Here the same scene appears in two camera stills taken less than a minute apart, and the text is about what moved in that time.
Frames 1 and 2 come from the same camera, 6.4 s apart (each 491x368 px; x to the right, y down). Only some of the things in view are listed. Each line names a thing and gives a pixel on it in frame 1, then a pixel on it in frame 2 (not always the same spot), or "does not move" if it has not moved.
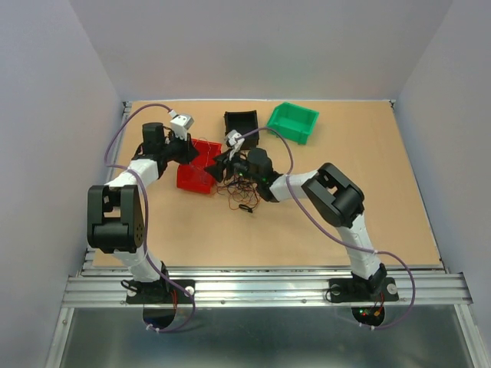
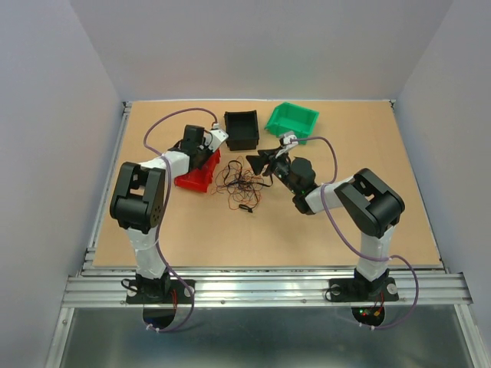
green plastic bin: (293, 123) does not move
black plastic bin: (243, 121) does not move
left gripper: (189, 152) -> (209, 155)
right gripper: (222, 162) -> (267, 156)
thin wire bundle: (242, 192) does not move
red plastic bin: (193, 177) does not move
